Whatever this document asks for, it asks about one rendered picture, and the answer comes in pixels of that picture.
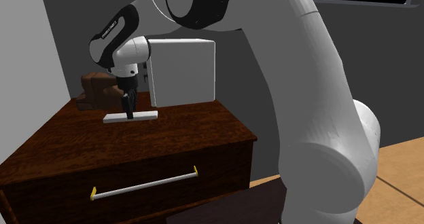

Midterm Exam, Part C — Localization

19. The dark wooden chest of drawers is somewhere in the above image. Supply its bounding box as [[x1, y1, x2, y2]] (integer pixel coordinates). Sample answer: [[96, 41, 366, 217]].
[[0, 90, 258, 224]]

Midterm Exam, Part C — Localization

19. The brown carved wooden figure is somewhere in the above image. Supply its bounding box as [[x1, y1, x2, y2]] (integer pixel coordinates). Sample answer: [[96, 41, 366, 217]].
[[75, 71, 125, 111]]

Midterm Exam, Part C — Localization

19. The flat white rectangular slab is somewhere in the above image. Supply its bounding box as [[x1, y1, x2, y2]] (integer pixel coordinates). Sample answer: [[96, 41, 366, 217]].
[[102, 110, 159, 124]]

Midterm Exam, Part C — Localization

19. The white box appliance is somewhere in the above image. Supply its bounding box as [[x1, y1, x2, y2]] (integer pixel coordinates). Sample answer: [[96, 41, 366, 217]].
[[143, 38, 217, 109]]

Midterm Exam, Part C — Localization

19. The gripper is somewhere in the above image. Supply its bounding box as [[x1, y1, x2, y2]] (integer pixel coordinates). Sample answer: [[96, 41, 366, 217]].
[[116, 75, 139, 120]]

